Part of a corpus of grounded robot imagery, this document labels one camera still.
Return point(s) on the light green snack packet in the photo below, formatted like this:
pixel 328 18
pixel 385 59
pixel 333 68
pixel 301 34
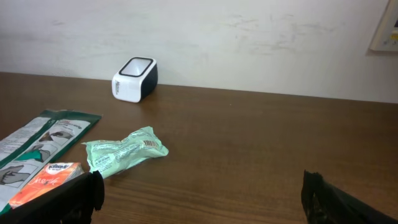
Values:
pixel 112 157

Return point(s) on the green wipes pack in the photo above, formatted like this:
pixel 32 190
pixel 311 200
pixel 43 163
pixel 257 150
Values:
pixel 42 140

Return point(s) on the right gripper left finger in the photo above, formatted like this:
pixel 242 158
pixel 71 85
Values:
pixel 72 202

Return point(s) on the orange tissue pack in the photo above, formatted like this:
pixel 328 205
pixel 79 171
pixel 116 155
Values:
pixel 50 177

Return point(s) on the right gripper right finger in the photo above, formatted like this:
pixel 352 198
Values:
pixel 324 203

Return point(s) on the white barcode scanner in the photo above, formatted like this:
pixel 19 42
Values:
pixel 135 80

